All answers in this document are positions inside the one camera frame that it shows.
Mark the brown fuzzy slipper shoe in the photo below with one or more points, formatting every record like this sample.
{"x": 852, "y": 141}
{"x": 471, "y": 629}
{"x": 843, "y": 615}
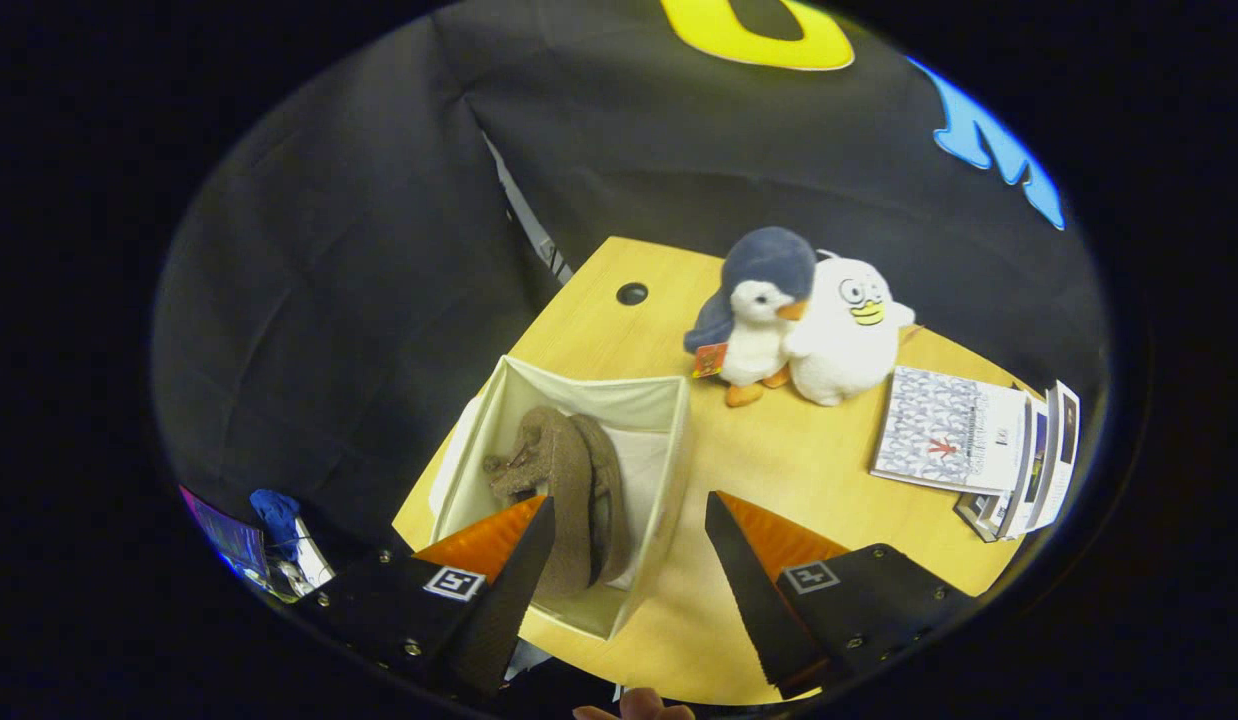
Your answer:
{"x": 569, "y": 480}
{"x": 611, "y": 500}

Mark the white cover book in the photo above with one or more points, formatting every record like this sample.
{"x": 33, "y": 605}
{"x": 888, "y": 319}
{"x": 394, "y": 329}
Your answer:
{"x": 1024, "y": 505}

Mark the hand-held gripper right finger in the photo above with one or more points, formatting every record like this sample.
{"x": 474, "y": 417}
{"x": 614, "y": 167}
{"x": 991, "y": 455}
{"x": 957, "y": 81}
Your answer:
{"x": 754, "y": 610}

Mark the grey patterned book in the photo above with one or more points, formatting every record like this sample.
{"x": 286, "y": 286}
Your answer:
{"x": 929, "y": 425}

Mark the dark cover book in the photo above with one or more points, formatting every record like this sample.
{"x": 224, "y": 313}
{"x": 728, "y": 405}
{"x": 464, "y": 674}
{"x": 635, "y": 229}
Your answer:
{"x": 977, "y": 512}

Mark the pink purple panel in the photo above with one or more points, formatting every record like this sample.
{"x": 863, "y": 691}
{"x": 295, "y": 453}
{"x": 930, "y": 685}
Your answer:
{"x": 229, "y": 535}

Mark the white duck plush toy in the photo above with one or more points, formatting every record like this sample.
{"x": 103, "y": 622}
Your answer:
{"x": 839, "y": 350}

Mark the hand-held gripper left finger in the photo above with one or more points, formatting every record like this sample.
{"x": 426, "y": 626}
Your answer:
{"x": 504, "y": 610}

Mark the blue photo cover book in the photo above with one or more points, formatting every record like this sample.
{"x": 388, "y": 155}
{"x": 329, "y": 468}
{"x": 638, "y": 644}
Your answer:
{"x": 1061, "y": 450}

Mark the blue penguin plush toy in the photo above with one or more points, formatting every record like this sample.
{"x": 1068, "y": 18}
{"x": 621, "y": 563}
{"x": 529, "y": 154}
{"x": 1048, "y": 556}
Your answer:
{"x": 769, "y": 260}

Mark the beige fabric storage box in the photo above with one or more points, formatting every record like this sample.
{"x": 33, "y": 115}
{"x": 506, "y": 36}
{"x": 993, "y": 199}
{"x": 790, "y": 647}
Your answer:
{"x": 634, "y": 400}

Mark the white flat object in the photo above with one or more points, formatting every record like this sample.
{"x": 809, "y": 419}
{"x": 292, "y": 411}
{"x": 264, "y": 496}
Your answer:
{"x": 314, "y": 565}

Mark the blue cloth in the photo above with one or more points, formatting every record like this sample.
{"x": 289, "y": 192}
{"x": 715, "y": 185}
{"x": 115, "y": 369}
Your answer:
{"x": 276, "y": 515}

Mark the black desk grommet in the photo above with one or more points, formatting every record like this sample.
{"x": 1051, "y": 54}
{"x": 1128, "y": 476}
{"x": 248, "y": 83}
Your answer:
{"x": 632, "y": 293}

